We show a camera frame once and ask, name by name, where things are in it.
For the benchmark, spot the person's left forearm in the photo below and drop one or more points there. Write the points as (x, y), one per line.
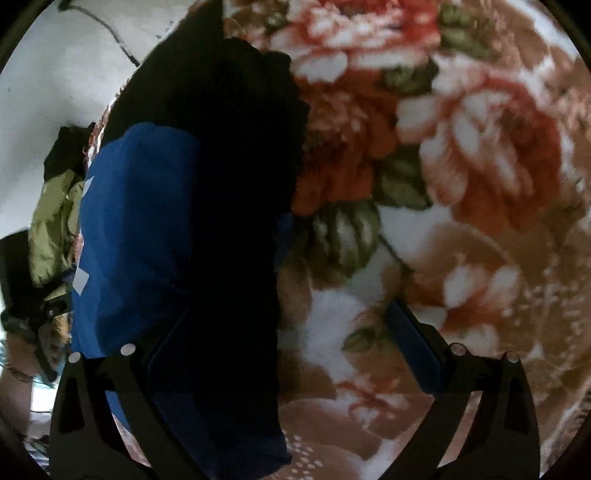
(16, 401)

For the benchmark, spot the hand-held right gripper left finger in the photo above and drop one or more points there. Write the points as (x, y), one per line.
(175, 344)

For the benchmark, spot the olive green jacket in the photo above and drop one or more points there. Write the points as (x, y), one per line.
(51, 221)

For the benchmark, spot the multicoloured cloth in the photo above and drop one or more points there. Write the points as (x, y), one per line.
(37, 447)

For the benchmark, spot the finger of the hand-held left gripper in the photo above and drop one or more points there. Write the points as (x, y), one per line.
(57, 307)

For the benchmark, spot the blue and black jacket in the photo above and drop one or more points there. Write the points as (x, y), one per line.
(138, 221)

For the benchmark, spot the black garment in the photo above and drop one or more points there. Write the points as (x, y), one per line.
(67, 147)

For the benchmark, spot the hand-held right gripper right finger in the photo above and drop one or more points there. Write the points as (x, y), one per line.
(411, 339)

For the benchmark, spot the floral fleece blanket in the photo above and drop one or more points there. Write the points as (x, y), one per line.
(443, 184)

